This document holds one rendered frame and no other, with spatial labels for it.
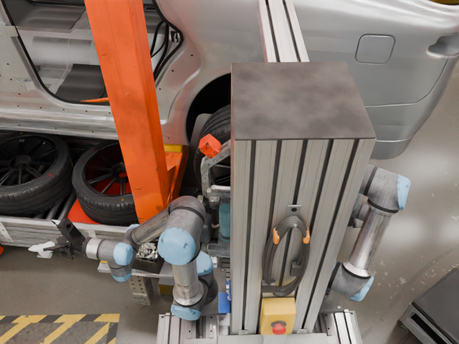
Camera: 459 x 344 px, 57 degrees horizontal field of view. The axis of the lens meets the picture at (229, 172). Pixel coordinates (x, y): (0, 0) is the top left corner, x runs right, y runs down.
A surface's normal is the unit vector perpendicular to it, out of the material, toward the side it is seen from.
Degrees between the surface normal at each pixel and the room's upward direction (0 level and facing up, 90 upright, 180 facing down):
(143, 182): 90
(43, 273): 0
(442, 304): 0
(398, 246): 0
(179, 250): 83
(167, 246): 83
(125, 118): 90
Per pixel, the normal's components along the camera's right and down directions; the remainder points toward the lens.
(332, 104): 0.00, -0.70
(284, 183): 0.02, 0.72
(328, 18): -0.11, 0.58
